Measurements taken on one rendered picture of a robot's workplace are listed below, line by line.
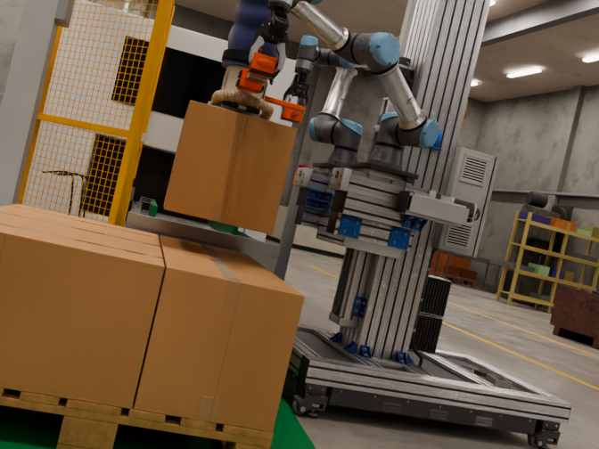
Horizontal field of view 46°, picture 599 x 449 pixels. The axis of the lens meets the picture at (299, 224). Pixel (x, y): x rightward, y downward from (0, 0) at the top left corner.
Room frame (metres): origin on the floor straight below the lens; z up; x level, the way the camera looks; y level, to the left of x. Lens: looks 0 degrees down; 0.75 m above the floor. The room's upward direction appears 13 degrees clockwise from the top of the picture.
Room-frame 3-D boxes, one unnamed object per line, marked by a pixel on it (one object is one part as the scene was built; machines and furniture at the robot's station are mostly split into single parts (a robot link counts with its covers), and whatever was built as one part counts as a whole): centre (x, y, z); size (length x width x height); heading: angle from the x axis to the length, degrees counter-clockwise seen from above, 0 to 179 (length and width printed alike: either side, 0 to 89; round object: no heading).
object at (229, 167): (2.83, 0.34, 0.87); 0.60 x 0.40 x 0.40; 11
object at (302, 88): (3.15, 0.14, 1.34); 0.09 x 0.08 x 0.12; 11
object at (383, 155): (2.95, -0.29, 1.09); 0.15 x 0.15 x 0.10
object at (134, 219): (3.20, 0.41, 0.58); 0.70 x 0.03 x 0.06; 103
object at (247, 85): (2.59, 0.29, 1.20); 0.10 x 0.08 x 0.06; 101
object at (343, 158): (3.42, -0.14, 1.09); 0.15 x 0.15 x 0.10
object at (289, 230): (3.87, 0.05, 0.50); 0.07 x 0.07 x 1.00; 13
